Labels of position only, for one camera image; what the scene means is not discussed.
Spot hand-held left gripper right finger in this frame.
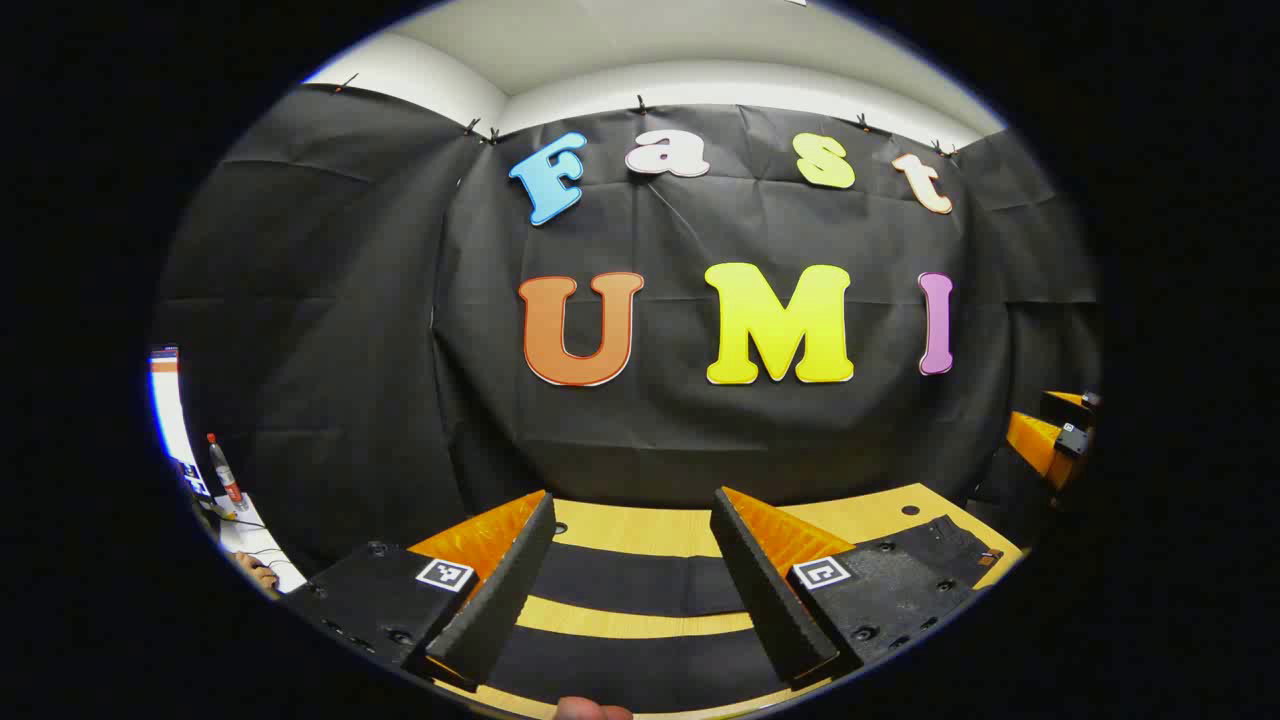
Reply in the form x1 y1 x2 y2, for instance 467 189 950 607
710 486 988 691

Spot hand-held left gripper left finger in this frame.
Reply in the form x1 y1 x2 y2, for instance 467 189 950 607
283 489 558 691

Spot dark jeans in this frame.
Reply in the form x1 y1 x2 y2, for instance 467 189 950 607
485 513 1006 713

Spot white side desk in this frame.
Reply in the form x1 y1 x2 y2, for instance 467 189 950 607
195 490 306 598

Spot black backdrop cloth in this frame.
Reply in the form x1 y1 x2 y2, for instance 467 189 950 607
150 83 1106 576

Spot clear bottle with red cap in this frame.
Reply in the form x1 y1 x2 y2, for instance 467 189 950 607
206 432 248 513

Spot white display screen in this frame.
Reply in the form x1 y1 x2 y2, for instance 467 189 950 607
148 345 206 496

